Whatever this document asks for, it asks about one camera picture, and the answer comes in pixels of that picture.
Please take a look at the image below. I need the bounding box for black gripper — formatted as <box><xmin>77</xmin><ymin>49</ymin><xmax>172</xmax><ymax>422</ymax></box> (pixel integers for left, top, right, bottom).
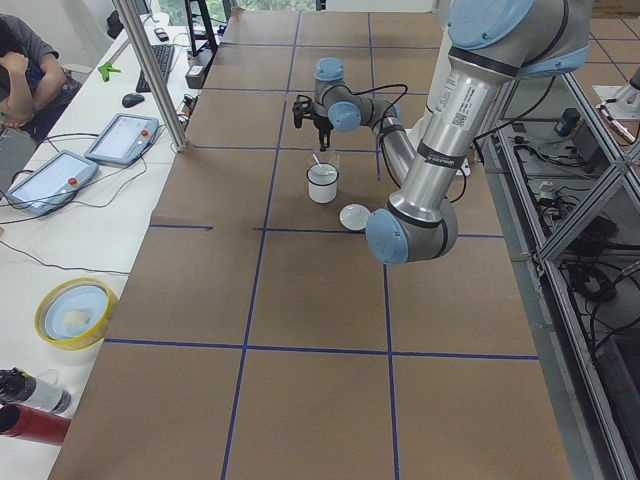
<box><xmin>314</xmin><ymin>115</ymin><xmax>333</xmax><ymax>152</ymax></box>

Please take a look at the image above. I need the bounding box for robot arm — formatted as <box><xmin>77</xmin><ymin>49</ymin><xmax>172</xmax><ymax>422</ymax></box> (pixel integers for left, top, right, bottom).
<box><xmin>310</xmin><ymin>1</ymin><xmax>593</xmax><ymax>264</ymax></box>

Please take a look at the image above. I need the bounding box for white enamel mug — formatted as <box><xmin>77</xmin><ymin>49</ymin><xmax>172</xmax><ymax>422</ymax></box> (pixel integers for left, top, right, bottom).
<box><xmin>307</xmin><ymin>180</ymin><xmax>338</xmax><ymax>204</ymax></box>

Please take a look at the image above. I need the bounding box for black keyboard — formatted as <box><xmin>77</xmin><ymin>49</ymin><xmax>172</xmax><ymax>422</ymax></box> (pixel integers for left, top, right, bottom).
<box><xmin>135</xmin><ymin>43</ymin><xmax>176</xmax><ymax>93</ymax></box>

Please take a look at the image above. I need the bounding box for far teach pendant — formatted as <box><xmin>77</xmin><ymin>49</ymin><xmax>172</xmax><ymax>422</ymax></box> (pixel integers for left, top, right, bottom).
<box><xmin>84</xmin><ymin>113</ymin><xmax>160</xmax><ymax>166</ymax></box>

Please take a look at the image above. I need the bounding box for teach pendant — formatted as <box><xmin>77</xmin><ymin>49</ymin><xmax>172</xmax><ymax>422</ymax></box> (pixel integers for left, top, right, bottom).
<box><xmin>84</xmin><ymin>113</ymin><xmax>160</xmax><ymax>166</ymax></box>
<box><xmin>6</xmin><ymin>150</ymin><xmax>98</xmax><ymax>215</ymax></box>

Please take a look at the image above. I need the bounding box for black computer mouse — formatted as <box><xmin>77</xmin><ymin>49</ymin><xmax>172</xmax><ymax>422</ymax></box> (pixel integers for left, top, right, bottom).
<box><xmin>121</xmin><ymin>93</ymin><xmax>145</xmax><ymax>109</ymax></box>

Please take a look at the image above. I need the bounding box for brown table paper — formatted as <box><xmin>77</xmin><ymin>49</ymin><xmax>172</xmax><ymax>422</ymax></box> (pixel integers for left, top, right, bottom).
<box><xmin>51</xmin><ymin>12</ymin><xmax>572</xmax><ymax>479</ymax></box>

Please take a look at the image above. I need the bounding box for green clamp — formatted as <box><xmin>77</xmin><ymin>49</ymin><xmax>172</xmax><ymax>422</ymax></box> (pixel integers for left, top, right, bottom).
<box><xmin>98</xmin><ymin>61</ymin><xmax>121</xmax><ymax>82</ymax></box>

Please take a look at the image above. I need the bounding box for near teach pendant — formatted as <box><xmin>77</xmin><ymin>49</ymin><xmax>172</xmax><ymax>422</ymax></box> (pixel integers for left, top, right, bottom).
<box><xmin>6</xmin><ymin>150</ymin><xmax>98</xmax><ymax>215</ymax></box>

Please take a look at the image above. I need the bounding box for seated person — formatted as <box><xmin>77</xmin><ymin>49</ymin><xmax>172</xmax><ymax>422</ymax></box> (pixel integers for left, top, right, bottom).
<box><xmin>1</xmin><ymin>14</ymin><xmax>81</xmax><ymax>143</ymax></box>

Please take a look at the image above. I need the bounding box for yellow tape roll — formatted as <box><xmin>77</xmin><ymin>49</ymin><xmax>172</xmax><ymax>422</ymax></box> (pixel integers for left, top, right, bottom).
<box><xmin>34</xmin><ymin>277</ymin><xmax>119</xmax><ymax>351</ymax></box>

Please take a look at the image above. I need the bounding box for clear black-capped bottle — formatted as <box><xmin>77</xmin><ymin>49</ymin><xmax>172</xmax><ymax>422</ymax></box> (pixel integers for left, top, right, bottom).
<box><xmin>1</xmin><ymin>368</ymin><xmax>71</xmax><ymax>414</ymax></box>

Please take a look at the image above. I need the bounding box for red bottle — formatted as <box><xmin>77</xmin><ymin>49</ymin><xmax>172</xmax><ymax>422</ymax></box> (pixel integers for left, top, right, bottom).
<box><xmin>1</xmin><ymin>404</ymin><xmax>71</xmax><ymax>446</ymax></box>

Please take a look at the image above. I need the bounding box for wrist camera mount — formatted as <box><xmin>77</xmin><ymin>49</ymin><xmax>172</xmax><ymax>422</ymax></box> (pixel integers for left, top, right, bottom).
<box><xmin>292</xmin><ymin>94</ymin><xmax>316</xmax><ymax>129</ymax></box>

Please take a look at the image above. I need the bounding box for aluminium frame post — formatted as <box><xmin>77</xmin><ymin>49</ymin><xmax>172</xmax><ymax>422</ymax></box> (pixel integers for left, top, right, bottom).
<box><xmin>113</xmin><ymin>0</ymin><xmax>188</xmax><ymax>152</ymax></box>

